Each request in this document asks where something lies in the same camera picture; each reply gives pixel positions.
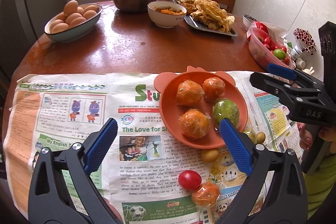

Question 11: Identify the orange plastic bowl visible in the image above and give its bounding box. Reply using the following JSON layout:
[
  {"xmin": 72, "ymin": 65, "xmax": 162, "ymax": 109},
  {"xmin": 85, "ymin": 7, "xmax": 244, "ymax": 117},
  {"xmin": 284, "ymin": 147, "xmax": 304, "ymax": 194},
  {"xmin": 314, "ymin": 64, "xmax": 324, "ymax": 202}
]
[{"xmin": 152, "ymin": 65, "xmax": 248, "ymax": 150}]

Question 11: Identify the white ceramic food bowl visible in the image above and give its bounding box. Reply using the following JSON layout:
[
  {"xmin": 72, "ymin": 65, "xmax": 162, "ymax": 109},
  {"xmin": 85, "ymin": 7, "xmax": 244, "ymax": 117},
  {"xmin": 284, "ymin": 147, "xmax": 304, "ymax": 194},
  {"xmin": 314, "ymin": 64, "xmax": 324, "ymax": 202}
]
[{"xmin": 147, "ymin": 1, "xmax": 187, "ymax": 28}]

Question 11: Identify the right newspaper sheet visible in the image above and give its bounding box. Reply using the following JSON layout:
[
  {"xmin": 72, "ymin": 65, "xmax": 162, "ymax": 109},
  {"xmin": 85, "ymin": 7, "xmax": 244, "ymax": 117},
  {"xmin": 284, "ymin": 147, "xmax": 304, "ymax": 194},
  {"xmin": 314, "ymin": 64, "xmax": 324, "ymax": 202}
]
[{"xmin": 231, "ymin": 71, "xmax": 303, "ymax": 160}]

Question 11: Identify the pink plastic basket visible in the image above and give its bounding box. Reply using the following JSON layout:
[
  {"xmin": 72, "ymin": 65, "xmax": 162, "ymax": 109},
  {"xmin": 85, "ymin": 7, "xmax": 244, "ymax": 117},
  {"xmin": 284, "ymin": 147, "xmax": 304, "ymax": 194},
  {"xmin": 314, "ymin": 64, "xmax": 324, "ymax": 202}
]
[{"xmin": 248, "ymin": 27, "xmax": 295, "ymax": 70}]

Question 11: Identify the red cherry tomato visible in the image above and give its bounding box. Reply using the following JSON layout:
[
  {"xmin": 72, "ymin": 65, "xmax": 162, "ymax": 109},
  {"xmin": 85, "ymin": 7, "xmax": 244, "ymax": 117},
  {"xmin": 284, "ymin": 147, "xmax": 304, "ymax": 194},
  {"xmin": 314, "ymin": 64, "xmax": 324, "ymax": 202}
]
[{"xmin": 178, "ymin": 170, "xmax": 202, "ymax": 190}]

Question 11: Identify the rabbit figurine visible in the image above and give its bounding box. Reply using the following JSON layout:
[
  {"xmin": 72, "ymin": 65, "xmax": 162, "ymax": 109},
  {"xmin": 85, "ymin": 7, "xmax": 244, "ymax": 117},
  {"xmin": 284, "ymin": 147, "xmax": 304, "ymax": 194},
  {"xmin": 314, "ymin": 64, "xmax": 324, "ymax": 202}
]
[{"xmin": 295, "ymin": 57, "xmax": 314, "ymax": 76}]

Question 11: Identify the right hand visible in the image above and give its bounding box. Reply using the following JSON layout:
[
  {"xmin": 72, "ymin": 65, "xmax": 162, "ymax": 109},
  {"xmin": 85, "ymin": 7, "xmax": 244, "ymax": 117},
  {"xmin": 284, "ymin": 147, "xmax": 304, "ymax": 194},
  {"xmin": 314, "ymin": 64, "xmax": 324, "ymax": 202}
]
[{"xmin": 297, "ymin": 121, "xmax": 336, "ymax": 155}]

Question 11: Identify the left newspaper sheet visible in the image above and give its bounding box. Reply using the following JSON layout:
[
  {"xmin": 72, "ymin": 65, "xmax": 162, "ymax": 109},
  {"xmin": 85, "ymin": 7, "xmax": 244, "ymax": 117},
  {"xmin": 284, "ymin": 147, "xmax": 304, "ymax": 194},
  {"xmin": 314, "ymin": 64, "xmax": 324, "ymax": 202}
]
[{"xmin": 2, "ymin": 71, "xmax": 268, "ymax": 224}]

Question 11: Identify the small green fruit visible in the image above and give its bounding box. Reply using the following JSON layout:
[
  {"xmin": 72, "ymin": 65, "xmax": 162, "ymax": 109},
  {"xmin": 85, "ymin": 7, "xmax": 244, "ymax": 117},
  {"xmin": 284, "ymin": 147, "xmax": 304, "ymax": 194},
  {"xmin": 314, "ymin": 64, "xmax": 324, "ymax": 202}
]
[{"xmin": 243, "ymin": 129, "xmax": 256, "ymax": 144}]

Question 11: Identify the orange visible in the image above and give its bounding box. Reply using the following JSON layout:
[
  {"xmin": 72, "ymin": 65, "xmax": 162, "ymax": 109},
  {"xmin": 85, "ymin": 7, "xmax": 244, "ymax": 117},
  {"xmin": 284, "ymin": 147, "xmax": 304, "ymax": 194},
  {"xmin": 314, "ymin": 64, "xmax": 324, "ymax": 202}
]
[
  {"xmin": 179, "ymin": 109, "xmax": 211, "ymax": 140},
  {"xmin": 191, "ymin": 182, "xmax": 221, "ymax": 207},
  {"xmin": 202, "ymin": 77, "xmax": 226, "ymax": 102}
]

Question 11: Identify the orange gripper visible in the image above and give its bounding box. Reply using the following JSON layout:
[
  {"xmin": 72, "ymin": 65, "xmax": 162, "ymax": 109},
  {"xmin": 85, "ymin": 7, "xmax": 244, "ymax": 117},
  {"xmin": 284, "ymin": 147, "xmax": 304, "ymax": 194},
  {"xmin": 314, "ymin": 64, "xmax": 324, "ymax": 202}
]
[{"xmin": 175, "ymin": 80, "xmax": 205, "ymax": 107}]

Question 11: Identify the left hand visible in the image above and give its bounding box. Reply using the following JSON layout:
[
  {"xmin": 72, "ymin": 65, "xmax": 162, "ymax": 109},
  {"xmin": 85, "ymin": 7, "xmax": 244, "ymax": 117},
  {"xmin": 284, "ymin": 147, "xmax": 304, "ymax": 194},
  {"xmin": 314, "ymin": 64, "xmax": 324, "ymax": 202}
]
[{"xmin": 104, "ymin": 198, "xmax": 123, "ymax": 223}]

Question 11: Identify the newspaper sheet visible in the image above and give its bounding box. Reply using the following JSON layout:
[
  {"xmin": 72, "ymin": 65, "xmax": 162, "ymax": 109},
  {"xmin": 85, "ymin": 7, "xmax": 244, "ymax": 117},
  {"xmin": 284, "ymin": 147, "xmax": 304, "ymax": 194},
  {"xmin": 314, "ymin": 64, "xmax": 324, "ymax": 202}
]
[
  {"xmin": 2, "ymin": 71, "xmax": 268, "ymax": 224},
  {"xmin": 231, "ymin": 71, "xmax": 303, "ymax": 160}
]

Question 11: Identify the bowl of eggs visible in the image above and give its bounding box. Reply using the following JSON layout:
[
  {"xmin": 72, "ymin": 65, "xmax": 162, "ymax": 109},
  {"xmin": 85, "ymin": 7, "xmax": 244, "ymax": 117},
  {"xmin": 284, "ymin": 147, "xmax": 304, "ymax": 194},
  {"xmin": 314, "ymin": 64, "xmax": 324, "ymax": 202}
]
[{"xmin": 44, "ymin": 0, "xmax": 103, "ymax": 43}]

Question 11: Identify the grey metal tray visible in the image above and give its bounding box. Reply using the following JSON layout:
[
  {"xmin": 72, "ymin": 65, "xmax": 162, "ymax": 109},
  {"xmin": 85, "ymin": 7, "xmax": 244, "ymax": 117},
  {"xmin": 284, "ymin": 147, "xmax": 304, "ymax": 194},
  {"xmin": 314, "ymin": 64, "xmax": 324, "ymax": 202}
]
[{"xmin": 172, "ymin": 0, "xmax": 239, "ymax": 38}]

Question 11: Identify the white plastic bag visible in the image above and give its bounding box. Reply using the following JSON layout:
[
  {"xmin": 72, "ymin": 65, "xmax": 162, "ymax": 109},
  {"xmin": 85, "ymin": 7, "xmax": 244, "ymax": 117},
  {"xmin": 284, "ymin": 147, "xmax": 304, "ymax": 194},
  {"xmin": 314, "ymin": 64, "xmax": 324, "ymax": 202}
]
[{"xmin": 243, "ymin": 14, "xmax": 288, "ymax": 41}]

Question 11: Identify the fried food pile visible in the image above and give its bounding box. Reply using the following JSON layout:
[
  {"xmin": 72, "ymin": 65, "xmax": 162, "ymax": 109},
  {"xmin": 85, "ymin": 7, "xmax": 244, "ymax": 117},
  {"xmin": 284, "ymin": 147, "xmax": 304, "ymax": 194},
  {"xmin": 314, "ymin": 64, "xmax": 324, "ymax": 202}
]
[{"xmin": 178, "ymin": 0, "xmax": 236, "ymax": 33}]

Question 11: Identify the green fruit in basket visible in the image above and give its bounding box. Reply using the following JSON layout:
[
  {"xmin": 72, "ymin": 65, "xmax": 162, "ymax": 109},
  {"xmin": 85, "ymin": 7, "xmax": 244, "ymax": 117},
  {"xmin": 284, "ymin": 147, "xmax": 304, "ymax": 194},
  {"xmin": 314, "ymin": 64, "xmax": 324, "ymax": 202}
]
[{"xmin": 273, "ymin": 48, "xmax": 286, "ymax": 60}]

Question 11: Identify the wrapped orange in bowl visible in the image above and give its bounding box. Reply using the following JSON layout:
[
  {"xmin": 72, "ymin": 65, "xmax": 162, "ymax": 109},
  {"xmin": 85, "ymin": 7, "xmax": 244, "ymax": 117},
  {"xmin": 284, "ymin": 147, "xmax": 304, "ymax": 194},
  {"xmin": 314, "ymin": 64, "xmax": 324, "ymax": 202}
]
[{"xmin": 202, "ymin": 77, "xmax": 226, "ymax": 102}]

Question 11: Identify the dried flower bouquet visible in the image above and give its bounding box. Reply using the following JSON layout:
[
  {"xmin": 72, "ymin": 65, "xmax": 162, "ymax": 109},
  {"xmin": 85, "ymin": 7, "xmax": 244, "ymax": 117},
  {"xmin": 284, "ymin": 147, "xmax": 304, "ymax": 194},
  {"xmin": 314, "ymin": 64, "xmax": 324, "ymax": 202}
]
[{"xmin": 293, "ymin": 28, "xmax": 317, "ymax": 56}]

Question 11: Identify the grey refrigerator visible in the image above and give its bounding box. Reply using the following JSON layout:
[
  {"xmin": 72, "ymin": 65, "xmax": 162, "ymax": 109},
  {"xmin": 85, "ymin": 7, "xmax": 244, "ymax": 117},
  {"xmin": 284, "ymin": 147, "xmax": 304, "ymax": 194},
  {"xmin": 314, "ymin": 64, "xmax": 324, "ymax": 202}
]
[{"xmin": 1, "ymin": 0, "xmax": 67, "ymax": 78}]

